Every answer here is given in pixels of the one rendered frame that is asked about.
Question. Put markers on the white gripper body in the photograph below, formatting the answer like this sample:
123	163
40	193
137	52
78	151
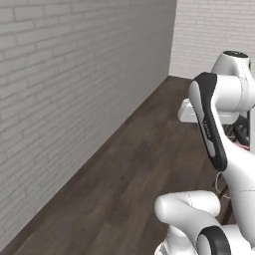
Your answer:
186	113

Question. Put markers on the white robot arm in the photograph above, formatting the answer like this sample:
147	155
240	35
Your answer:
239	172

